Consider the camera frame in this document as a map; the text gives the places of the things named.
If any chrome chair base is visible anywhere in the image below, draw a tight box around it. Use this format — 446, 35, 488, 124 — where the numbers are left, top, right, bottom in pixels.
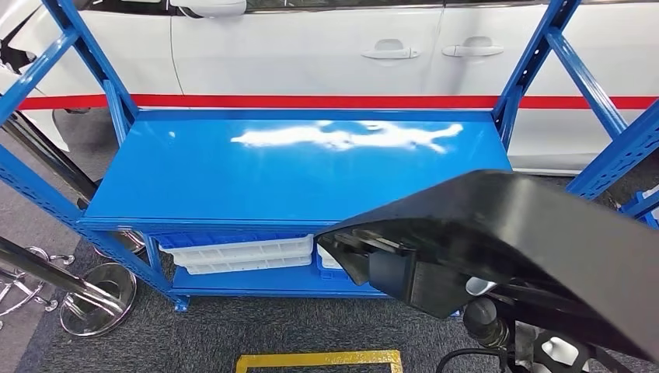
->
0, 246, 75, 330

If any black plastic licence plate bracket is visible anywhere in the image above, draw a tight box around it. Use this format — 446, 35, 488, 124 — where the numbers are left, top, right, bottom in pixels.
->
315, 169, 659, 364

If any blue steel shelf rack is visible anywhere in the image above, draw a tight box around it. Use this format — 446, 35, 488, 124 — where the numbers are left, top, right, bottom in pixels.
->
0, 0, 659, 313

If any white car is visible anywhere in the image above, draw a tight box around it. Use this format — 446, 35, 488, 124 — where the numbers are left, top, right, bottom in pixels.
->
0, 0, 659, 176

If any white plastic tray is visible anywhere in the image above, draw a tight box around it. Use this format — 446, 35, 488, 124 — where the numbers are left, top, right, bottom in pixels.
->
185, 256, 313, 275
159, 235, 314, 267
316, 244, 343, 270

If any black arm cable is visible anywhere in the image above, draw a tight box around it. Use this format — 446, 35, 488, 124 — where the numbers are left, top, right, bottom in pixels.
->
436, 348, 516, 373

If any red barrier belt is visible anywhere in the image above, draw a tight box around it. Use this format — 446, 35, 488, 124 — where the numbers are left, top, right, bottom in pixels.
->
18, 93, 659, 111

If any blue plastic tray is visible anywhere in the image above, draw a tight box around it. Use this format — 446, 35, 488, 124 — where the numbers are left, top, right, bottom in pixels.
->
315, 246, 356, 281

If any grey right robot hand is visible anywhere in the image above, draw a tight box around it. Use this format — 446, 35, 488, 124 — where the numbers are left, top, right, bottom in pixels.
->
462, 277, 513, 353

